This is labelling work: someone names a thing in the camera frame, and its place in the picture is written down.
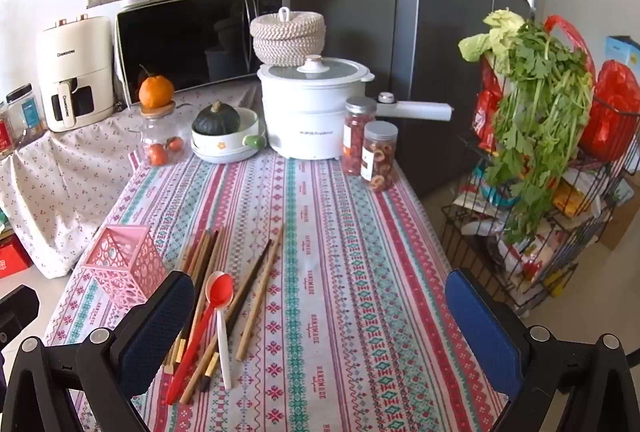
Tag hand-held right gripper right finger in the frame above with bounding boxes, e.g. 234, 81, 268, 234
444, 267, 640, 432

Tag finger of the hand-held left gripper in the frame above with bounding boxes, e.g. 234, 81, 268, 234
0, 283, 41, 349

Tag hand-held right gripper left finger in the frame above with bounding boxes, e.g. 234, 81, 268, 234
0, 269, 196, 432

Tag white plastic spoon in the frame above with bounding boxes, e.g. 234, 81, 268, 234
207, 269, 234, 390

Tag pink plastic utensil holder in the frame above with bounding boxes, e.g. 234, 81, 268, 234
81, 223, 169, 314

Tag red plastic spoon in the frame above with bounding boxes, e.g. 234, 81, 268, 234
165, 272, 235, 405

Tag black chopstick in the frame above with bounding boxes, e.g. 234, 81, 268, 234
165, 228, 221, 378
199, 238, 275, 393

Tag light wooden chopstick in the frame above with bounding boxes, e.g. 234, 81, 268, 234
235, 225, 286, 361

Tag red cardboard box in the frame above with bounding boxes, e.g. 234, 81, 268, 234
0, 239, 33, 280

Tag floral cabinet cloth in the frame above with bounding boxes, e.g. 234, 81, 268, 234
0, 85, 261, 280

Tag striped patterned tablecloth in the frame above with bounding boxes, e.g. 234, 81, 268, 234
44, 147, 511, 432

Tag teal plastic packet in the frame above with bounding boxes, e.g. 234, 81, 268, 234
472, 165, 516, 208

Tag brown cardboard box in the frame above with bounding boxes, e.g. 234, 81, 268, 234
600, 177, 640, 253

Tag blue label jar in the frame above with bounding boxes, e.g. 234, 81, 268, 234
6, 84, 41, 133

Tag jar of dried fruit slices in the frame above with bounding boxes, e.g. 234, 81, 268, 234
360, 121, 399, 192

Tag glass jar with wooden lid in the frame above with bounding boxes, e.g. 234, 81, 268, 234
137, 101, 186, 167

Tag dark green pumpkin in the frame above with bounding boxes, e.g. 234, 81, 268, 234
192, 100, 242, 136

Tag red snack packet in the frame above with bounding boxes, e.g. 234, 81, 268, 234
472, 57, 503, 148

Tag leafy green herbs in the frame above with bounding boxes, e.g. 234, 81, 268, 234
487, 20, 596, 245

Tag jar of red dried berries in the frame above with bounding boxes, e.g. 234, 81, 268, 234
342, 96, 378, 176

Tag orange with stem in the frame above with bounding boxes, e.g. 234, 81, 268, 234
138, 65, 175, 109

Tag cream air fryer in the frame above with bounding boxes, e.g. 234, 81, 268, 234
35, 15, 116, 133

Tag red plastic bag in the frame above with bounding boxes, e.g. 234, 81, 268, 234
542, 15, 640, 163

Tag white electric pot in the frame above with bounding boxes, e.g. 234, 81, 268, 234
256, 55, 455, 160

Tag white microwave oven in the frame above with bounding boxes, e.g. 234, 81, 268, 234
115, 0, 291, 108

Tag pale green cabbage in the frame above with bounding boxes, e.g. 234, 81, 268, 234
458, 8, 526, 63

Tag grey refrigerator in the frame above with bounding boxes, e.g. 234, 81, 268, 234
290, 0, 548, 198

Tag white pot lid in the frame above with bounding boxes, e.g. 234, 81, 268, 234
257, 55, 373, 82

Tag blue cardboard box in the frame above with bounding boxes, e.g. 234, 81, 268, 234
602, 35, 640, 78

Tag woven lidded basket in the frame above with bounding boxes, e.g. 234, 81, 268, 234
250, 6, 327, 66

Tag black wire rack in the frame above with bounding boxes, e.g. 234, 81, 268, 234
440, 107, 640, 318

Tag white casserole with green handle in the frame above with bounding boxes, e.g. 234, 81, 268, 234
191, 108, 267, 163

